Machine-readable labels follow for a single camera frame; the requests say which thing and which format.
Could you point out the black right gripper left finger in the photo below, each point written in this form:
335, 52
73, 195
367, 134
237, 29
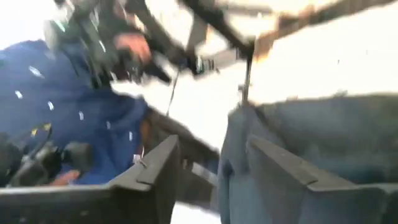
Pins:
93, 205

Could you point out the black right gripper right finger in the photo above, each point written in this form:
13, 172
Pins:
335, 205

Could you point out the dark denim jeans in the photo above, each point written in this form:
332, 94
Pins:
326, 133

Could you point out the person's hand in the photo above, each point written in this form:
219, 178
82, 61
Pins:
65, 178
133, 46

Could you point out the person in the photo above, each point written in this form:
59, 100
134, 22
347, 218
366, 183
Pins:
62, 109

